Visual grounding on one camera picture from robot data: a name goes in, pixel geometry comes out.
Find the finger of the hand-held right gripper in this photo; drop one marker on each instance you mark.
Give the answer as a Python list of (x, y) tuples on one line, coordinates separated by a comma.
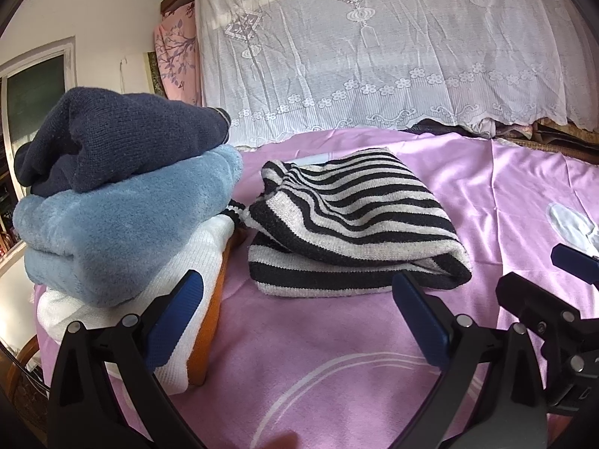
[(573, 259), (538, 301)]

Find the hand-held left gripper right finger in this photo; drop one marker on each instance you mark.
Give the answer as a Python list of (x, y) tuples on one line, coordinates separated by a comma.
[(423, 322)]

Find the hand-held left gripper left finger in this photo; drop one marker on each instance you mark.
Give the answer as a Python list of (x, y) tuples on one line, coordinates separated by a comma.
[(175, 320)]

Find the black grey striped sweater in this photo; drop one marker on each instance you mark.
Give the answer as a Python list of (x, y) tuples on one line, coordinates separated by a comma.
[(355, 224)]

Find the orange garment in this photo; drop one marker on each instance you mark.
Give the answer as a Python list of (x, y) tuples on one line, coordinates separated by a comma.
[(210, 332)]

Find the white knit garment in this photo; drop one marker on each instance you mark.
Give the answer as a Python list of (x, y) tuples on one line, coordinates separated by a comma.
[(213, 243)]

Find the light blue fleece garment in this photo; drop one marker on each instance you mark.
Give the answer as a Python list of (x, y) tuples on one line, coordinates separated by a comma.
[(117, 238)]

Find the purple bed sheet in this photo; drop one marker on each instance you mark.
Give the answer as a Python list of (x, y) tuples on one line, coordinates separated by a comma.
[(327, 360)]

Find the dark wooden furniture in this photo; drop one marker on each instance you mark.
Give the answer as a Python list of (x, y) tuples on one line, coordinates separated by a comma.
[(21, 383)]

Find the navy knit sweater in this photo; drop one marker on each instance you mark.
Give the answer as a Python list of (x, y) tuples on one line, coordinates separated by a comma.
[(117, 135)]

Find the green framed painting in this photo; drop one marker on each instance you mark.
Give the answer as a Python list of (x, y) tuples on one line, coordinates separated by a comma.
[(154, 72)]

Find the pink floral quilt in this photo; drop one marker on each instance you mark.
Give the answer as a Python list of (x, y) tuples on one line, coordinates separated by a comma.
[(175, 61)]

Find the white framed window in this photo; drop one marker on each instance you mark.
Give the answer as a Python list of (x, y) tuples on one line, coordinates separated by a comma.
[(37, 98)]

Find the white lace cover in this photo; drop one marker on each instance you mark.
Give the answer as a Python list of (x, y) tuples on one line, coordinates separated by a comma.
[(374, 56)]

